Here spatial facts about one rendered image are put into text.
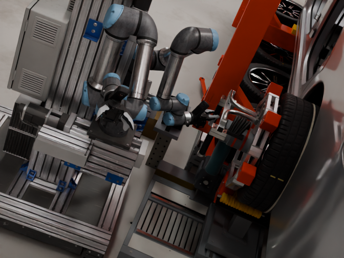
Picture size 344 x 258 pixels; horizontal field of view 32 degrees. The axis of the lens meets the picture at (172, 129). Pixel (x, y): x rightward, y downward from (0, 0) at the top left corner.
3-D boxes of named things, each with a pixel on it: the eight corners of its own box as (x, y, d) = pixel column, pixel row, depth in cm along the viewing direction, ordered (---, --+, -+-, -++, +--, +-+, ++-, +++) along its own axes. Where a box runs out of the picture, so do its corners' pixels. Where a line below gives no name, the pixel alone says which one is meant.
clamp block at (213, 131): (223, 141, 311) (228, 133, 308) (208, 134, 311) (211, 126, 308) (225, 136, 315) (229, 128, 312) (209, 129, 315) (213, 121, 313)
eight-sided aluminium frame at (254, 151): (231, 208, 322) (275, 130, 293) (220, 203, 322) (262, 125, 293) (243, 155, 368) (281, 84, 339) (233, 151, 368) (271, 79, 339)
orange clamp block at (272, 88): (278, 101, 333) (283, 86, 335) (265, 95, 333) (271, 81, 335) (275, 104, 340) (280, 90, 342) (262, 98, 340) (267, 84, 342)
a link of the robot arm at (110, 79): (117, 89, 262) (123, 73, 258) (118, 103, 253) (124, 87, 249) (100, 85, 260) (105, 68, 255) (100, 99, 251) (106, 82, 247)
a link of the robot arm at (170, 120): (172, 116, 321) (167, 129, 326) (188, 115, 328) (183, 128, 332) (165, 108, 326) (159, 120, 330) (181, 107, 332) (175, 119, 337)
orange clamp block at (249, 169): (251, 176, 309) (249, 186, 302) (237, 170, 309) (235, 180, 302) (257, 167, 305) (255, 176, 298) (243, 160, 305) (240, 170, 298)
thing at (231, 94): (257, 121, 324) (265, 105, 319) (224, 107, 324) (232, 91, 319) (260, 106, 339) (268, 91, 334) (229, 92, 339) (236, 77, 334)
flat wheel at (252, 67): (220, 78, 512) (231, 55, 500) (286, 93, 534) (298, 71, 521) (239, 124, 461) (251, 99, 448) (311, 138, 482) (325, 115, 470)
